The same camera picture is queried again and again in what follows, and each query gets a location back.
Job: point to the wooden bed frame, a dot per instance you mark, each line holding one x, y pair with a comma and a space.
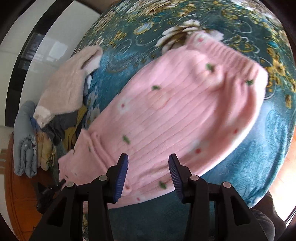
21, 198

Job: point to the teal floral bed blanket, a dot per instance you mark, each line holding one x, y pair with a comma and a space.
134, 33

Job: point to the beige fleece garment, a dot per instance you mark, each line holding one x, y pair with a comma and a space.
64, 90

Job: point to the yellow cartoon folded blanket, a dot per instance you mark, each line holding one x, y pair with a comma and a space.
46, 151

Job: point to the yellow knit garment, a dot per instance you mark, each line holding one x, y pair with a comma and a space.
72, 133

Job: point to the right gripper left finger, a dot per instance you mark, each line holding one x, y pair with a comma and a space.
63, 218

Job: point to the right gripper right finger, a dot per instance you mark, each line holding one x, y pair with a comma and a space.
215, 210

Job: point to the grey-blue folded quilt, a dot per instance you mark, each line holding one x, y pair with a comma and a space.
25, 143

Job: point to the dark grey garment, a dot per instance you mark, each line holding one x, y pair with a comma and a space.
55, 129

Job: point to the pink fleece pajama garment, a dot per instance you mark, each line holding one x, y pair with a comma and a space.
198, 101

